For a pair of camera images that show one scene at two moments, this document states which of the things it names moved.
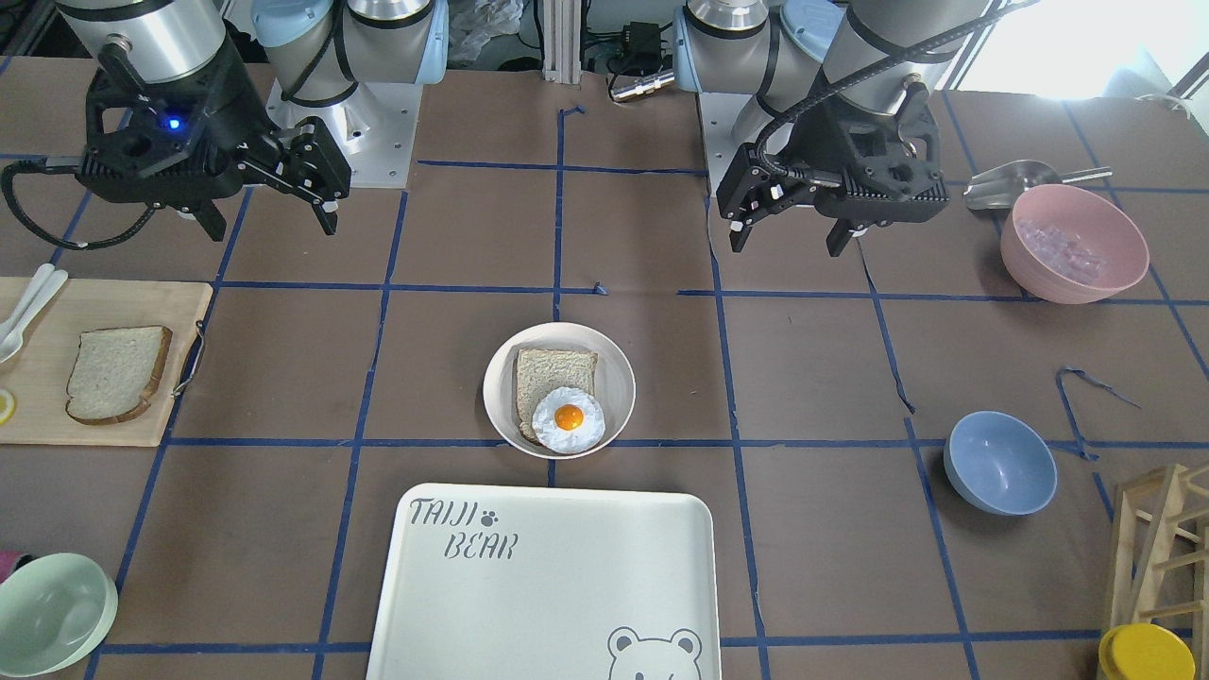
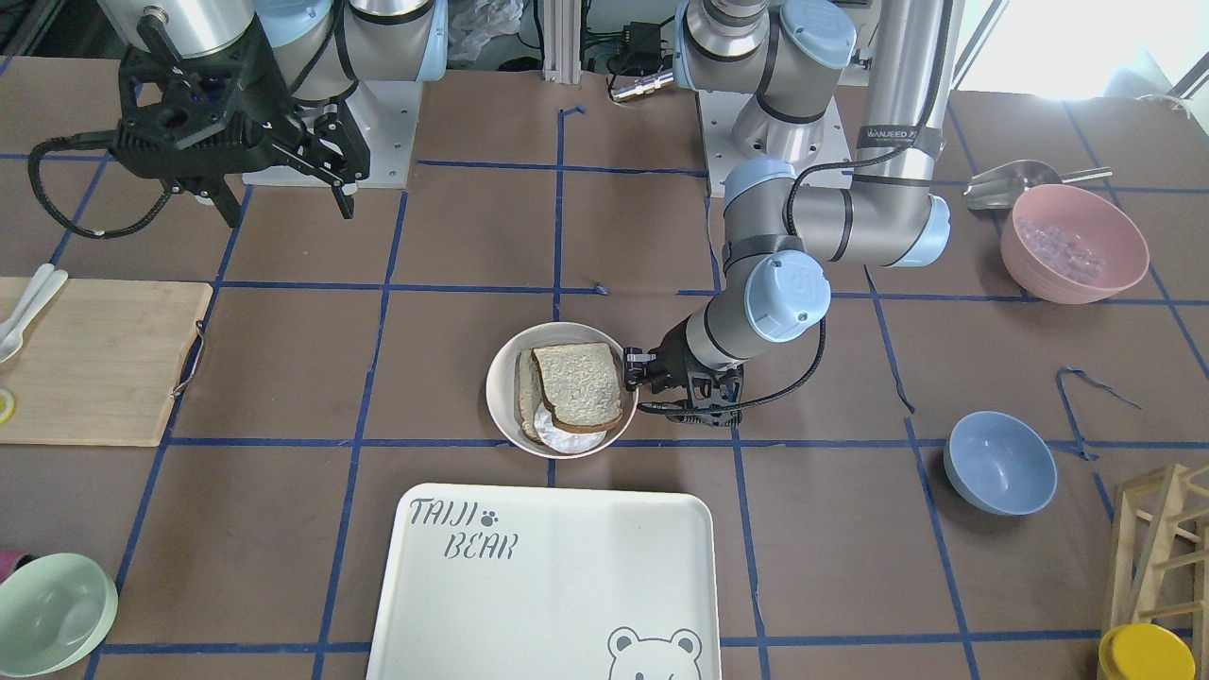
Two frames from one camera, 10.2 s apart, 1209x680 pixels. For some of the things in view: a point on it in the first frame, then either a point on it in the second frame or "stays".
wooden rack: (1161, 556) stays
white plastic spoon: (46, 281) stays
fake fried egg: (569, 420) stays
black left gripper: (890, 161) to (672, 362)
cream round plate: (559, 391) stays
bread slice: (115, 373) to (581, 383)
